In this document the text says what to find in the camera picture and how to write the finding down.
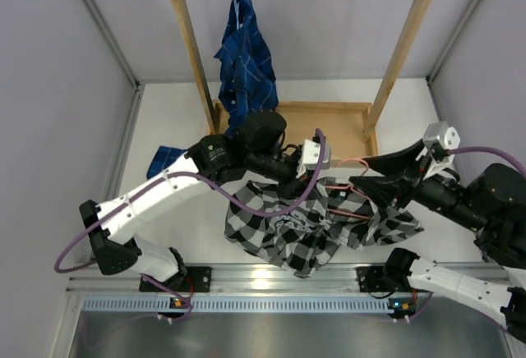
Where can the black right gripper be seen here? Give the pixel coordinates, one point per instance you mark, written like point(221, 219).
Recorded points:
point(383, 190)

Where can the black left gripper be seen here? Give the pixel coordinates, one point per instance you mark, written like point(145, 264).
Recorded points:
point(294, 184)

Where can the pink wire hanger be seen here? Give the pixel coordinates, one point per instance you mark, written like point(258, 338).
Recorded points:
point(349, 185)

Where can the black white checkered shirt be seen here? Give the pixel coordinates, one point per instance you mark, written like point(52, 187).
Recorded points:
point(334, 215)

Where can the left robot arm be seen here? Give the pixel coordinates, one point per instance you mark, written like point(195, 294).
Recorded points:
point(113, 225)

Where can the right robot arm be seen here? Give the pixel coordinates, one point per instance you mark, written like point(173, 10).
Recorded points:
point(480, 189)

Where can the blue plaid shirt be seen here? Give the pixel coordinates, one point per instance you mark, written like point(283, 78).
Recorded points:
point(248, 82)

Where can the light blue hanger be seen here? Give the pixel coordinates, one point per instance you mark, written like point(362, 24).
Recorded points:
point(236, 12)

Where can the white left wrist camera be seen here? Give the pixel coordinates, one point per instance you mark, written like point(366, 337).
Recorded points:
point(310, 154)

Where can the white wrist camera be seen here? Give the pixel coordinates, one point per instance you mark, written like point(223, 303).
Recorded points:
point(439, 139)
point(310, 154)

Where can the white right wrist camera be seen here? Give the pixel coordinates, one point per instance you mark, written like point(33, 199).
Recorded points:
point(439, 139)

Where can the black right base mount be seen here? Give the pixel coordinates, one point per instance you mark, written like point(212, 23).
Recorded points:
point(373, 279)

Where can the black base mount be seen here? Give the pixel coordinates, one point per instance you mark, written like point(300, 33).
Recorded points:
point(373, 279)
point(197, 279)

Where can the aluminium mounting rail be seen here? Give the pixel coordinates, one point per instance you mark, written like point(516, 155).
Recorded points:
point(233, 279)

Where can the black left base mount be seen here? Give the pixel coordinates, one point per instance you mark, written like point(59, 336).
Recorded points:
point(197, 279)

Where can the slotted cable duct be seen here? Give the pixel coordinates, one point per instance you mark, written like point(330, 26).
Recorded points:
point(248, 304)

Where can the aluminium frame post right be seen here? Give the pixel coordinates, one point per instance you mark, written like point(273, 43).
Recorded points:
point(452, 39)

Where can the aluminium frame post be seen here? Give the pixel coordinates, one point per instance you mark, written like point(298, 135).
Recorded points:
point(111, 43)
point(452, 39)

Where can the aluminium frame post left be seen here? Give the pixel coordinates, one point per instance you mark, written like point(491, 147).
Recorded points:
point(111, 43)

